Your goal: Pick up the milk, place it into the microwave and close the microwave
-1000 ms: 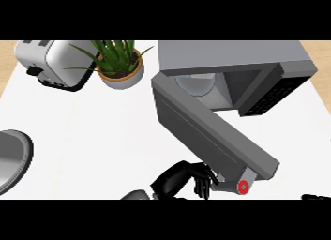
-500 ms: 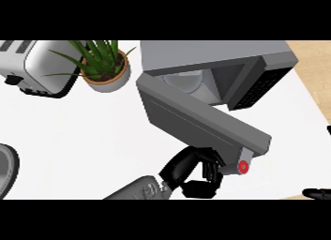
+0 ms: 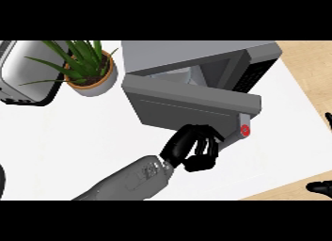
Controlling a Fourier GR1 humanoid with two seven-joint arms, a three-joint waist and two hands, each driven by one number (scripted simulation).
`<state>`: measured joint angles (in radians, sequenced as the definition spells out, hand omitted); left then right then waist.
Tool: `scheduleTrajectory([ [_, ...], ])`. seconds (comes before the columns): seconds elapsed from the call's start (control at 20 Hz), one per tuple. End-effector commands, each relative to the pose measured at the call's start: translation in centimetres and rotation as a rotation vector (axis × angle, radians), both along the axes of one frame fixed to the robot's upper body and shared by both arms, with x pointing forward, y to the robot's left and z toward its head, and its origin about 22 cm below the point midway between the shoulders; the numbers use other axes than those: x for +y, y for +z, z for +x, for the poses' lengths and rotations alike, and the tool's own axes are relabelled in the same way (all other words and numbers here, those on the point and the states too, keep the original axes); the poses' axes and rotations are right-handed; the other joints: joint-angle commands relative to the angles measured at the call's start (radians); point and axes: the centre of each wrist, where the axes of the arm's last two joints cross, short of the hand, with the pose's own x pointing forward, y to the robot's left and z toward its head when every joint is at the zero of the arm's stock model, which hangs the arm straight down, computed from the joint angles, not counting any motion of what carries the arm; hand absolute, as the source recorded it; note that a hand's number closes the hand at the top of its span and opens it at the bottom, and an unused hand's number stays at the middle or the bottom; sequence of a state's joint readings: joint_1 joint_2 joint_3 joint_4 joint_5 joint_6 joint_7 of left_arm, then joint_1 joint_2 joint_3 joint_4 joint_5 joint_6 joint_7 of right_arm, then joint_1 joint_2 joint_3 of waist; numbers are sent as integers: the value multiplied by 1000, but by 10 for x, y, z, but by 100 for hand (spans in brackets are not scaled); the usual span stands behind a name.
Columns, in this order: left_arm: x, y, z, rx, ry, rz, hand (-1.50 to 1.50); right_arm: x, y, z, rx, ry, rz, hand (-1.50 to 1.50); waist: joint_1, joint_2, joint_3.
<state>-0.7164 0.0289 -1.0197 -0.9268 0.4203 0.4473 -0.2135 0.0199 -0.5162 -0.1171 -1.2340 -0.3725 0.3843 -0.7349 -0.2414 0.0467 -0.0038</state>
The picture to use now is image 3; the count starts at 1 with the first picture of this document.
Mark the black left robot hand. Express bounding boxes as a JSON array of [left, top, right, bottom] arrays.
[[158, 123, 226, 173]]

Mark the grey microwave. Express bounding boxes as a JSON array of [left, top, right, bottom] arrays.
[[119, 40, 283, 95]]

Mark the green potted plant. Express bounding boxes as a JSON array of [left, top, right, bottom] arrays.
[[18, 40, 119, 98]]

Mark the white and black toaster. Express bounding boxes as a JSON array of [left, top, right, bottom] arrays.
[[0, 40, 68, 107]]

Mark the grey microwave door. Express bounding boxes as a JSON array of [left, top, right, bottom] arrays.
[[121, 73, 263, 153]]

